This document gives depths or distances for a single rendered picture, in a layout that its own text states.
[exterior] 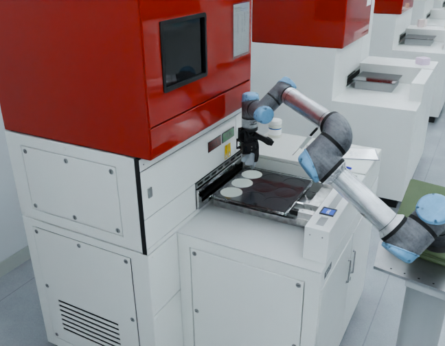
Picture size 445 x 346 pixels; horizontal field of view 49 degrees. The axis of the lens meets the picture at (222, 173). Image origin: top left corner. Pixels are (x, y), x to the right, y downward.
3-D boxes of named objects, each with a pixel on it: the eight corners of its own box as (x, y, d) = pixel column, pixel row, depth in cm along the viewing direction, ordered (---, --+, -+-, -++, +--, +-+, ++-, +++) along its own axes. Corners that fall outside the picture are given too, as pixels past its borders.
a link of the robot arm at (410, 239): (442, 238, 162) (323, 128, 171) (411, 270, 163) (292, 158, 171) (432, 237, 174) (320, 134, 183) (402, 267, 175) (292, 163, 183)
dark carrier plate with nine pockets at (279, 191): (211, 195, 216) (211, 194, 216) (245, 168, 244) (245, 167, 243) (283, 213, 201) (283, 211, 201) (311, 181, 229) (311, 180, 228)
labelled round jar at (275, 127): (266, 137, 264) (266, 120, 260) (271, 133, 269) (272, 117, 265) (278, 139, 260) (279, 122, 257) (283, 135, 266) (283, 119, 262)
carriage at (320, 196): (296, 224, 201) (297, 218, 200) (323, 189, 230) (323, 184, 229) (314, 228, 198) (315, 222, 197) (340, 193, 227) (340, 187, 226)
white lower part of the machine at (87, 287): (49, 353, 251) (20, 215, 218) (144, 270, 317) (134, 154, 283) (161, 408, 220) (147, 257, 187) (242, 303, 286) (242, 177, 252)
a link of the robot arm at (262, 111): (273, 97, 197) (261, 90, 206) (254, 117, 197) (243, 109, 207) (283, 110, 202) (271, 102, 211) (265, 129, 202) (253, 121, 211)
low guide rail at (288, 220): (213, 205, 223) (213, 200, 222) (215, 204, 225) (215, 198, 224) (318, 231, 202) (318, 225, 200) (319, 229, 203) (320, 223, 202)
